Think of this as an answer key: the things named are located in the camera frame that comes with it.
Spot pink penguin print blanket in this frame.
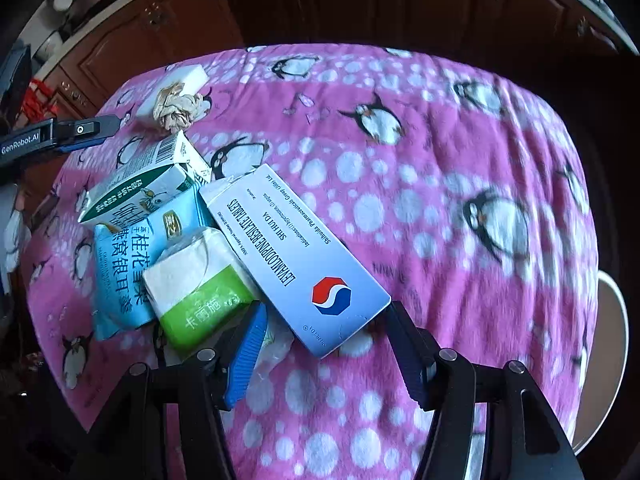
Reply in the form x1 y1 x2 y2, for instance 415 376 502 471
20 45 601 480

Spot beige paper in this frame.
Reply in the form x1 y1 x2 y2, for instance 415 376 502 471
151 82 213 134

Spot white plastic bin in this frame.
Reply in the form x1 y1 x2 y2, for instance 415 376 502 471
570 270 630 456

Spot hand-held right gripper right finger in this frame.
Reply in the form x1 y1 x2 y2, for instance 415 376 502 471
385 300 586 480

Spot green white tissue pack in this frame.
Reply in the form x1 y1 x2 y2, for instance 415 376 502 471
142 226 296 378

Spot light blue snack packet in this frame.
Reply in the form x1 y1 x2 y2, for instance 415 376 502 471
92 192 216 343

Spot large white foam block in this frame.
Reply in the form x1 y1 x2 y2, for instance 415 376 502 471
136 63 210 123

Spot green white milk carton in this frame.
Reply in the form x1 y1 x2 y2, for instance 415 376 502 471
77 131 213 226

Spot lower wooden cabinets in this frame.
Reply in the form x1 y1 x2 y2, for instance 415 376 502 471
25 0 626 126

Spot white box red blue logo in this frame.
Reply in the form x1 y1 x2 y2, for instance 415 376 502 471
199 162 392 361

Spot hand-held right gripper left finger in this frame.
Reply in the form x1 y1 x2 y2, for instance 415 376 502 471
70 302 269 480

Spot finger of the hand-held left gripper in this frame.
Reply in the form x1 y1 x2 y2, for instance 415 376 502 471
50 114 121 142
57 136 106 155

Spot red tassel ornament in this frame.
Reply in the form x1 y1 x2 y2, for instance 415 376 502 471
22 79 58 121

